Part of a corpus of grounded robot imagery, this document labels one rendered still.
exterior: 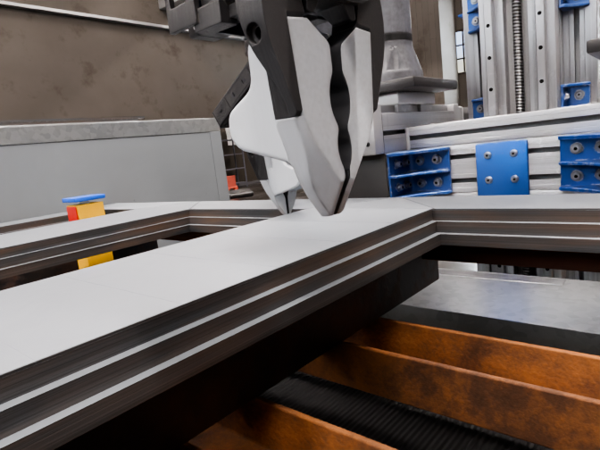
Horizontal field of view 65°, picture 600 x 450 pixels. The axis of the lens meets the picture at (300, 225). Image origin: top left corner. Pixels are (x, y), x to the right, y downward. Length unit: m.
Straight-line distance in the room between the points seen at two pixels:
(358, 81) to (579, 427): 0.31
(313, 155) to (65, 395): 0.16
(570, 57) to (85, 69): 11.54
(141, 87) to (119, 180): 11.59
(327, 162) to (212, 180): 1.23
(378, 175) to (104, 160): 0.69
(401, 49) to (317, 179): 0.82
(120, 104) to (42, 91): 1.80
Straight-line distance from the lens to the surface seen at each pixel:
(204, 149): 1.42
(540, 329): 0.67
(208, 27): 0.24
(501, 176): 0.91
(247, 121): 0.24
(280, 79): 0.20
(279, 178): 0.58
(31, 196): 1.19
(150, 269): 0.39
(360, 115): 0.24
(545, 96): 1.01
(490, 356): 0.52
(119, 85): 12.51
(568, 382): 0.51
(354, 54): 0.24
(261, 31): 0.20
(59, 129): 1.22
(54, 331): 0.29
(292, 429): 0.41
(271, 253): 0.38
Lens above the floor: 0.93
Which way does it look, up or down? 9 degrees down
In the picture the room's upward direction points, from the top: 7 degrees counter-clockwise
